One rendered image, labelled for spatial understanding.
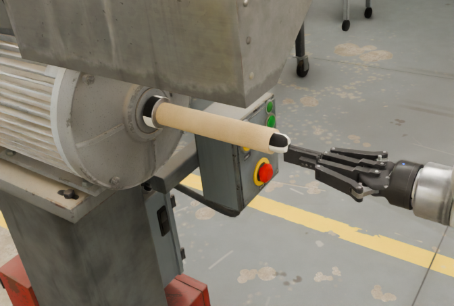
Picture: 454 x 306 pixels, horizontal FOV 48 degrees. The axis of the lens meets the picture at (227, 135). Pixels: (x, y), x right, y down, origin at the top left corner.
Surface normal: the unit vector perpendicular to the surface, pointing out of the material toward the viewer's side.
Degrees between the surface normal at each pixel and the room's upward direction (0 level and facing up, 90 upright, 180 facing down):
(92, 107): 87
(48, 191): 0
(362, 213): 0
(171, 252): 90
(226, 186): 90
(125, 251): 90
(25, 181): 0
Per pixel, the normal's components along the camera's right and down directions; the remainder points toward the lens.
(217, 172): -0.56, 0.47
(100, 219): 0.82, 0.22
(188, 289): -0.10, -0.86
